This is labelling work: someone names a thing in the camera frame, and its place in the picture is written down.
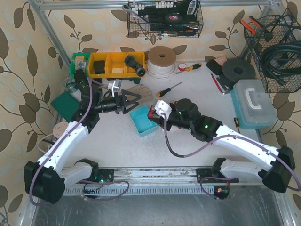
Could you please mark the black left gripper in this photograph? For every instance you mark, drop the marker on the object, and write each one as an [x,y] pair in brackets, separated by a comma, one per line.
[119,104]

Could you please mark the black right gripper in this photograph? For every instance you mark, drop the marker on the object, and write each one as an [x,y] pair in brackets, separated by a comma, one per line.
[157,118]

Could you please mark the beige work glove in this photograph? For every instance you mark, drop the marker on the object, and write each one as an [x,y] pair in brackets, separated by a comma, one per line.
[144,91]

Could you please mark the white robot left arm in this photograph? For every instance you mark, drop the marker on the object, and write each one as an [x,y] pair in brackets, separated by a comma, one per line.
[46,179]

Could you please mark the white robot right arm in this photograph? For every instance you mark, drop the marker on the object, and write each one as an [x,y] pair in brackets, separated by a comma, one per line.
[274,166]

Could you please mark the teal spring tray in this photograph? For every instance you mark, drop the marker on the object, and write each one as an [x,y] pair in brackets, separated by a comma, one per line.
[143,125]

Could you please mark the orange black small screwdriver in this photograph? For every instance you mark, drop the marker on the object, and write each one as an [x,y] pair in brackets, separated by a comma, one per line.
[164,92]

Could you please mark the yellow storage bins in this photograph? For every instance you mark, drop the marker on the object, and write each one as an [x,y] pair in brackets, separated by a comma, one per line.
[115,67]

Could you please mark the black pipe fitting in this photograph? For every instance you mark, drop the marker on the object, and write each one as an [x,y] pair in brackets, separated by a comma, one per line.
[131,62]

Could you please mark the black box in bin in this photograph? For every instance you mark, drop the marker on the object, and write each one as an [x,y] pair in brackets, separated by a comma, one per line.
[99,67]

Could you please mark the red tape roll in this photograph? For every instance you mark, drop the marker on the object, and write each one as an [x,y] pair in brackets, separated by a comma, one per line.
[181,67]

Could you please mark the black green device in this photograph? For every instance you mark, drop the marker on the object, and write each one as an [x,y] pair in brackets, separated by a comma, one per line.
[81,80]

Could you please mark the dark steel hex key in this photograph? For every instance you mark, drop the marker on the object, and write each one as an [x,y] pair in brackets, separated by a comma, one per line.
[226,89]

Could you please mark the black rectangular case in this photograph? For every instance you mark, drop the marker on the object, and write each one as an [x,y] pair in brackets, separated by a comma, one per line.
[214,66]

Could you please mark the black yellow precision screwdriver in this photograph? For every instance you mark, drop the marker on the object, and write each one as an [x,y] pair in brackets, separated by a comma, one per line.
[236,122]

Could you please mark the glass jar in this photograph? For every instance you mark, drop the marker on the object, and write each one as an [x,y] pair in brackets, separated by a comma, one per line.
[70,85]

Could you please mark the green storage bin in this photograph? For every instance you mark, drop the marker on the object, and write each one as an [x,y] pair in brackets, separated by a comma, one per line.
[79,61]

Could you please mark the green notebook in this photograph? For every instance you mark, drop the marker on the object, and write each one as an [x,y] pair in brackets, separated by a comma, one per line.
[66,105]

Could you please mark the teal plastic toolbox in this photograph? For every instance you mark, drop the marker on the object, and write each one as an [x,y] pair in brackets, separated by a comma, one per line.
[253,107]

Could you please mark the red handled hex key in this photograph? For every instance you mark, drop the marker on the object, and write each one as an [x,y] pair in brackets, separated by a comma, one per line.
[217,84]

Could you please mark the yellow black handle screwdriver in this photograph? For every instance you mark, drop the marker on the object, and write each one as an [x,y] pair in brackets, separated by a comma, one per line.
[190,68]

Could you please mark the white cable spool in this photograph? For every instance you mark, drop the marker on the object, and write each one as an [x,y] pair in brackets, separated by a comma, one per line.
[161,62]

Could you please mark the wire basket with tools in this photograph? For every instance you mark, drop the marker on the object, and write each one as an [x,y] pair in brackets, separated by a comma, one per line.
[164,18]

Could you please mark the orange handled pliers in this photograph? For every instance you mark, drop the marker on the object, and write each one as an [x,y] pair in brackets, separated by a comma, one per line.
[249,27]

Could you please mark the wire basket with hoses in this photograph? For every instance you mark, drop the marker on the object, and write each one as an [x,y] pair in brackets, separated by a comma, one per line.
[277,53]

